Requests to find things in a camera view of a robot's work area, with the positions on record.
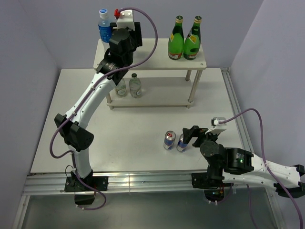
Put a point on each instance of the aluminium side rail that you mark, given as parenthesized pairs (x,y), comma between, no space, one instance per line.
(240,123)

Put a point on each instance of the aluminium front rail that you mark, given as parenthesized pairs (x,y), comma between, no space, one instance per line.
(54,184)

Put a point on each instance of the red blue energy can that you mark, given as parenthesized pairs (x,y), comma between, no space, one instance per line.
(169,140)

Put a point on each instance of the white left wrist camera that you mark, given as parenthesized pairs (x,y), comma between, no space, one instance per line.
(124,19)

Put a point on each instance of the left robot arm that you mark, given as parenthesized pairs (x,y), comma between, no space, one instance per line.
(110,71)

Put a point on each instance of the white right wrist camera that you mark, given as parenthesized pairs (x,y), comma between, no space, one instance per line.
(217,127)

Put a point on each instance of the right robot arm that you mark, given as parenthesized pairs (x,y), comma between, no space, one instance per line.
(227,165)

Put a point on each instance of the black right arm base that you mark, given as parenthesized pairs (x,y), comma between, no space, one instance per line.
(214,190)

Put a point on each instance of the green glass bottle right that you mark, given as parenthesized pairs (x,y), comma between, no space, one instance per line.
(193,40)

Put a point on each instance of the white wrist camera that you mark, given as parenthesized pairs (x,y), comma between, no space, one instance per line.
(124,19)
(217,127)

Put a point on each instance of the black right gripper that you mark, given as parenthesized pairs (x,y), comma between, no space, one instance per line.
(197,131)

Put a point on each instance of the clear green cap bottle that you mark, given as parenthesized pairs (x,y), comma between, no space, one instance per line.
(135,86)

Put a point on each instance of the green glass bottle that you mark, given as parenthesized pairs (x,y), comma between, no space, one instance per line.
(176,40)
(193,40)

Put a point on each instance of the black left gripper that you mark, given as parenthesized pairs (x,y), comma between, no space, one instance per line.
(136,34)

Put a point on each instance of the white two-tier shelf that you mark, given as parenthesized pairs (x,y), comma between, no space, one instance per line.
(165,82)

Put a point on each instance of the green glass bottle left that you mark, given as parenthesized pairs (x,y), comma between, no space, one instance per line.
(176,40)

